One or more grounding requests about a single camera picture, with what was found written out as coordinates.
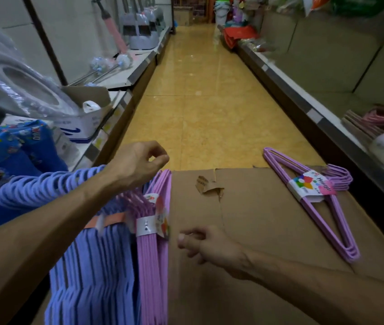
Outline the person's left hand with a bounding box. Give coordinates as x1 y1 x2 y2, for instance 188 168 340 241
105 141 171 193

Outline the pink plunger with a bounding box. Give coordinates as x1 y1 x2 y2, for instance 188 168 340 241
92 0 130 55

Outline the clear wrapped packet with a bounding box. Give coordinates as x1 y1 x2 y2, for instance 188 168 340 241
241 37 276 54

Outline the person's right forearm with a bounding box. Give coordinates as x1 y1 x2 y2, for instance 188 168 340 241
243 248 384 325

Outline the white bucket stack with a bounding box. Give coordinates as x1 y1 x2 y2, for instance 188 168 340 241
214 0 232 28

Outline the white box with blue stripe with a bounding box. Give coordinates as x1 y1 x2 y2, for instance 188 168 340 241
51 85 120 143

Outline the white round plastic item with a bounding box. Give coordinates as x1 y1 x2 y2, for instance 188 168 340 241
83 100 102 114

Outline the clear toilet brush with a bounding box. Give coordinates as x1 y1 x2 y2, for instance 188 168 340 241
85 53 134 86
67 56 117 87

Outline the row of grey dustpan sets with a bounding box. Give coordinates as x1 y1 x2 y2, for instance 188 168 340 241
119 0 167 51

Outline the person's right hand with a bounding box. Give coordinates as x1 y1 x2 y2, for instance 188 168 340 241
177 225 253 280

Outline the white printed carton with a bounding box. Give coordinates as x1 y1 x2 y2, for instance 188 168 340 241
0 113 81 166

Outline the small brown cardboard box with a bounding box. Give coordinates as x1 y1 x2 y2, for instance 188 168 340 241
173 5 192 27

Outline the pile of colourful small goods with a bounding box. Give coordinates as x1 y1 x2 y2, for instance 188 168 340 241
231 0 271 24

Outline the white display rack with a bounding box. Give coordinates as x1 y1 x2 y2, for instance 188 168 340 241
0 0 176 325

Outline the grey store shelf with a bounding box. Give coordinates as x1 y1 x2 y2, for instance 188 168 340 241
217 0 384 261

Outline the flattened brown cardboard box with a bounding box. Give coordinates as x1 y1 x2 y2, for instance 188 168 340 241
33 165 384 325

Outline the person's left forearm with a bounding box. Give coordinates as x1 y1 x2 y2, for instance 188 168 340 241
0 165 125 325

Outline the lilac hanger bundle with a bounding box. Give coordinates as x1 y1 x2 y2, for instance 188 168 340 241
263 147 361 264
124 169 173 325

